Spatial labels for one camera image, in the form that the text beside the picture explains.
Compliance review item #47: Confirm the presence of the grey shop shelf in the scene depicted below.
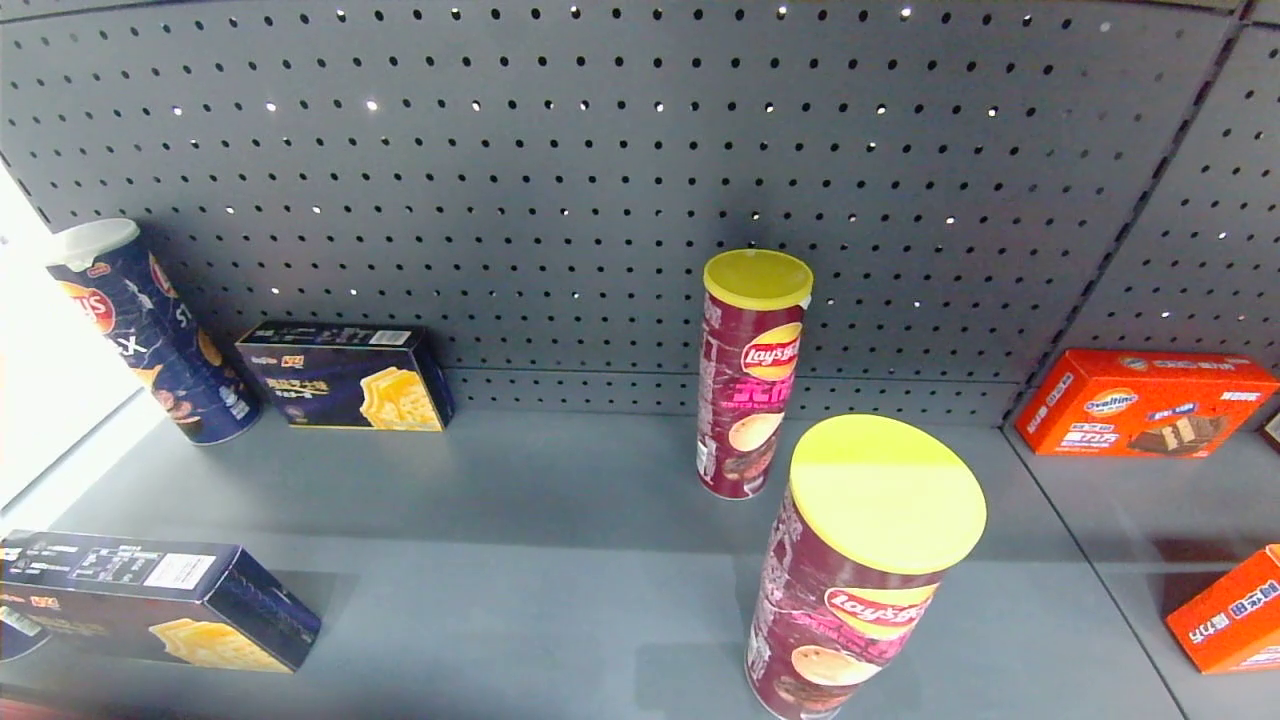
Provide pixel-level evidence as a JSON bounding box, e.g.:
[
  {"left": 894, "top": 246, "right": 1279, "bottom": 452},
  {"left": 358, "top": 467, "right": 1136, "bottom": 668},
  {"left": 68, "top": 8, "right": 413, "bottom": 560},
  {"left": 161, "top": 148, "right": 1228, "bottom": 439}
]
[{"left": 0, "top": 0, "right": 1280, "bottom": 720}]

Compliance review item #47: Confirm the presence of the orange wafer box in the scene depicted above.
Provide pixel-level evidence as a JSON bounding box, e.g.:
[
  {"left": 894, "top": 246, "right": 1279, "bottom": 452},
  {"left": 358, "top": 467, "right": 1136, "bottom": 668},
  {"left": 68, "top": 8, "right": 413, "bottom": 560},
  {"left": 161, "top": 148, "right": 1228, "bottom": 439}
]
[
  {"left": 1165, "top": 544, "right": 1280, "bottom": 675},
  {"left": 1015, "top": 348, "right": 1280, "bottom": 459}
]

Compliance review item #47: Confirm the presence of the maroon chip can yellow lid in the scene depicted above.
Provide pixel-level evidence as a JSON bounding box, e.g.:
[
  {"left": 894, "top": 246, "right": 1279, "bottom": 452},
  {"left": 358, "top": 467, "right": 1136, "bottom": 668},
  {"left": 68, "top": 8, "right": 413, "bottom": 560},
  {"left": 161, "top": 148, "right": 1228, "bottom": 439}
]
[
  {"left": 696, "top": 249, "right": 815, "bottom": 500},
  {"left": 744, "top": 414, "right": 988, "bottom": 720}
]

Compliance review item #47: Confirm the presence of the dark blue cracker box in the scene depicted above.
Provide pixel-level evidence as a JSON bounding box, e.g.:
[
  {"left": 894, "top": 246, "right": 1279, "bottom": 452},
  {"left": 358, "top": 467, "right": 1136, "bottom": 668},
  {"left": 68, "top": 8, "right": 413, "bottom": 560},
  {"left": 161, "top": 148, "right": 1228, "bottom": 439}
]
[
  {"left": 0, "top": 530, "right": 323, "bottom": 674},
  {"left": 235, "top": 321, "right": 456, "bottom": 433}
]

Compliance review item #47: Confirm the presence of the dark blue chip can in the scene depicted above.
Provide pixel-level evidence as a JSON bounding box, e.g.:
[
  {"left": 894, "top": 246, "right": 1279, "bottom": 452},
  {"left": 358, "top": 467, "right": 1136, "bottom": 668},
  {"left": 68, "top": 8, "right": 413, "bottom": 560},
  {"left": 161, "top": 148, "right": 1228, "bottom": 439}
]
[{"left": 45, "top": 218, "right": 264, "bottom": 446}]

